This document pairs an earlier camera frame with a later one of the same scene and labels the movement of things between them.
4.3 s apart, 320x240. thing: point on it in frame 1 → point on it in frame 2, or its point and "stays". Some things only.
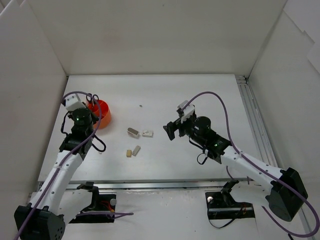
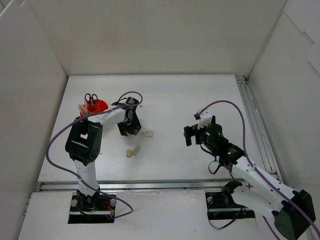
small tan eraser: x=129 y=153 stays
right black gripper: x=176 y=128 → x=189 y=135
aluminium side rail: x=263 y=135 stays
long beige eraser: x=136 y=150 stays
